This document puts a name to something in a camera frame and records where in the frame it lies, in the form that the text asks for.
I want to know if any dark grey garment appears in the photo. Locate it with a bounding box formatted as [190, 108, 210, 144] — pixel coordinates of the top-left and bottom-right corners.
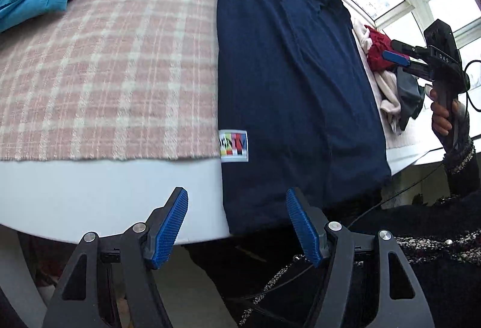
[396, 68, 426, 132]

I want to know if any pink plaid blanket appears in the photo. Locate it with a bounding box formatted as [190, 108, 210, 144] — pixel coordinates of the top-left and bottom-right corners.
[0, 0, 437, 163]

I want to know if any dark red garment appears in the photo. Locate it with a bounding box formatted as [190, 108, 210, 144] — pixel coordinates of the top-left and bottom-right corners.
[366, 25, 403, 73]

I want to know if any person's right forearm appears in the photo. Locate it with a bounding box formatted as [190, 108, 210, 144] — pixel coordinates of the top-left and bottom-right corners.
[441, 112, 481, 201]

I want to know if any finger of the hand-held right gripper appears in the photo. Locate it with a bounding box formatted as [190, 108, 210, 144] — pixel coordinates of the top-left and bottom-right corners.
[381, 50, 437, 82]
[391, 39, 430, 58]

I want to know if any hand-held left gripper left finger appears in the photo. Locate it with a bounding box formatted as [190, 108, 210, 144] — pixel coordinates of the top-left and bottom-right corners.
[41, 187, 188, 328]

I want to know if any navy blue shirt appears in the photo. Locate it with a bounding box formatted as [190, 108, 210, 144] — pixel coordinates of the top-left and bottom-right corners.
[216, 0, 392, 236]

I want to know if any person's right hand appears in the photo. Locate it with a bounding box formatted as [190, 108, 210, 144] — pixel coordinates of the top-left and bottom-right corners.
[430, 89, 461, 138]

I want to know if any pile of mixed clothes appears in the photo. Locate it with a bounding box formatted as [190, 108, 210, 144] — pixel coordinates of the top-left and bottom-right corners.
[353, 17, 405, 135]

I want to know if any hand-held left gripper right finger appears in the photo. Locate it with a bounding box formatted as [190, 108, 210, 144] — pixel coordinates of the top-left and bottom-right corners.
[286, 188, 434, 328]

